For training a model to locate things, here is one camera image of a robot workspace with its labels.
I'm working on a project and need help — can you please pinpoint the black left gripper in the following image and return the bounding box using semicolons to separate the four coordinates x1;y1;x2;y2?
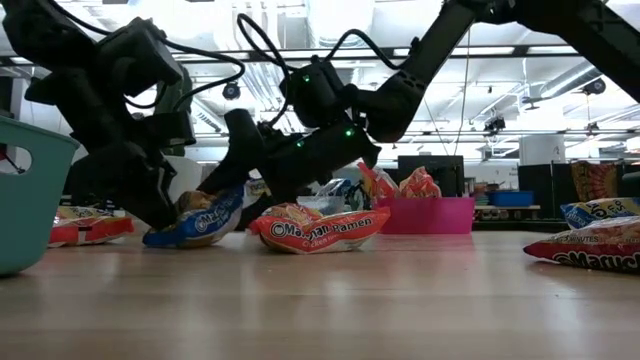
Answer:
24;67;197;230

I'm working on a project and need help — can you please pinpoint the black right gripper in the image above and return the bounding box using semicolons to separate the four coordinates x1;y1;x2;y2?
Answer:
198;108;381;232

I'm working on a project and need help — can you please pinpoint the blue Maruchan ramen pack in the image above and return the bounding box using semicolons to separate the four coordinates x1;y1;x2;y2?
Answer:
142;187;246;250
314;178;352;199
245;177;272;198
559;197;640;230

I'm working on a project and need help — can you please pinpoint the red Maruchan beef ramen pack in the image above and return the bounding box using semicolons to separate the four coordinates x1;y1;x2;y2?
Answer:
523;215;640;274
47;204;136;249

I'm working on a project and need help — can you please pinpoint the orange Maruchan ramen pack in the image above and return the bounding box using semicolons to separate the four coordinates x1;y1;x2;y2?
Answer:
248;202;392;255
398;165;444;199
356;161;401;201

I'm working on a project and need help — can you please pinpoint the teal plastic bin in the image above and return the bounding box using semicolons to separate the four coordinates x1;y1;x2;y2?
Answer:
0;115;80;277

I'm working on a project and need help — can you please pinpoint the red plastic bin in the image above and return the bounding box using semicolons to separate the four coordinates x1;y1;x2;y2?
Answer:
375;195;476;236

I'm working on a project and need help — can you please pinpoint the wooden shelf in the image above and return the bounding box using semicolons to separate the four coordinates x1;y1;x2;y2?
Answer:
473;203;542;222

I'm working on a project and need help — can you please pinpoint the blue storage bin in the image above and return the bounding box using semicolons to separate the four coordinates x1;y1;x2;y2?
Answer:
487;190;535;208

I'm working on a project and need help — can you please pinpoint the black office partition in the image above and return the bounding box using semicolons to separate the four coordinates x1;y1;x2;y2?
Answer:
517;162;574;221

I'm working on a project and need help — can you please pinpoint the white box column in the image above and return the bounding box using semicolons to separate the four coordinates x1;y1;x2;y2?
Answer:
518;134;566;166

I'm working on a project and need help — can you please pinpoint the orange patterned tapestry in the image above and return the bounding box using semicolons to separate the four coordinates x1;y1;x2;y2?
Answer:
571;159;621;203

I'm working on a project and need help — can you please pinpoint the black chair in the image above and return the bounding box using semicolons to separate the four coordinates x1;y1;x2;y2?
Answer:
619;169;640;199

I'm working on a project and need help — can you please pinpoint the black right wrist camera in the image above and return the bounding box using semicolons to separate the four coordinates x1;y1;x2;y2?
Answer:
278;56;351;129

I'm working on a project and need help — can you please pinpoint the black left wrist camera cable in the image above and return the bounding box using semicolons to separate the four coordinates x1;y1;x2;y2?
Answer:
122;37;247;112

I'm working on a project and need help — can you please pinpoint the silver ceiling duct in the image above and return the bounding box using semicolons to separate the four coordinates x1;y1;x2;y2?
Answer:
529;54;616;99

